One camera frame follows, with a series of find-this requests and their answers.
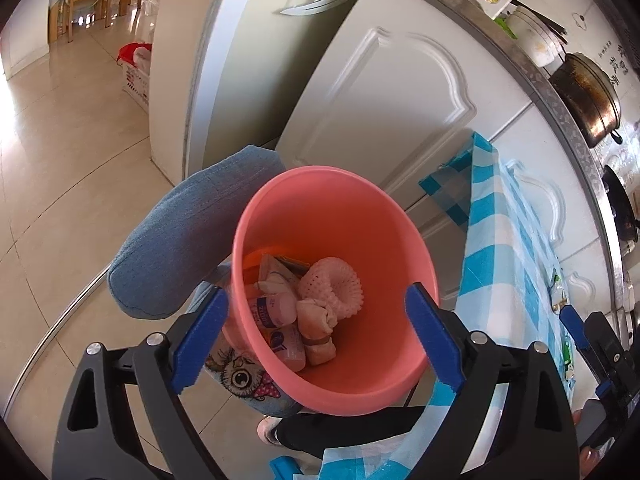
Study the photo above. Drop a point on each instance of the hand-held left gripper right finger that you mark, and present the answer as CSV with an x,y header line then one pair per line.
x,y
435,340

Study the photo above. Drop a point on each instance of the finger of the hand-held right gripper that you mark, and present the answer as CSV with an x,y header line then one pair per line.
x,y
575,332

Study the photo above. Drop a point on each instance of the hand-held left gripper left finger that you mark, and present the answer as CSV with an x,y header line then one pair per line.
x,y
200,340

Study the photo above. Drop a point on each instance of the pink plastic bucket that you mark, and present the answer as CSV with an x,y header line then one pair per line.
x,y
375,310

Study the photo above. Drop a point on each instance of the white plastic bottle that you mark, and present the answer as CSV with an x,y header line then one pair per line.
x,y
270,312

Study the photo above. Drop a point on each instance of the pink plastic bottle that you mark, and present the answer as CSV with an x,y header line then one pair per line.
x,y
290,350

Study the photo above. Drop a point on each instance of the beige paper packet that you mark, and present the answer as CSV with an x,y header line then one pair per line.
x,y
280,265

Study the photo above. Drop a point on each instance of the white foam fruit net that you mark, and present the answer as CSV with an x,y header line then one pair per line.
x,y
330,285

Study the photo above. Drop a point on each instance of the person's right hand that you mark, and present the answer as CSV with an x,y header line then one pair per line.
x,y
589,457

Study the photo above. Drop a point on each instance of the green and white packet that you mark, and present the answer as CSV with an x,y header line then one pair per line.
x,y
557,292

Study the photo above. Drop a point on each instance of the blue denim cushion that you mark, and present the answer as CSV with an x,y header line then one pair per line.
x,y
190,235

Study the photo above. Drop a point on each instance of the person's pink shoe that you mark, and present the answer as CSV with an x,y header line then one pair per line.
x,y
267,432

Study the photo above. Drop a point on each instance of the blue checkered tablecloth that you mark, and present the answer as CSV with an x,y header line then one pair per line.
x,y
492,240

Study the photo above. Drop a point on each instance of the person's leg in black pants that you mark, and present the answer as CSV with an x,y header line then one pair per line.
x,y
350,430

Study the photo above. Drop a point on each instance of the black frying pan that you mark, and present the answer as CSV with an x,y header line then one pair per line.
x,y
620,210

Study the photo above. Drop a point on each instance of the white kitchen cabinet door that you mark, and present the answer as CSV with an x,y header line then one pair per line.
x,y
550,195
400,85

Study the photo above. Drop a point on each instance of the dark metal wok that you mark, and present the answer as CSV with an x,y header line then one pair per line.
x,y
585,100

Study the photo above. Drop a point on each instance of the white basket red cloth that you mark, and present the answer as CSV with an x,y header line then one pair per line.
x,y
136,77

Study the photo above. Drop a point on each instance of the white ceramic bowl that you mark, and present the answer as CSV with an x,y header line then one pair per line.
x,y
535,40

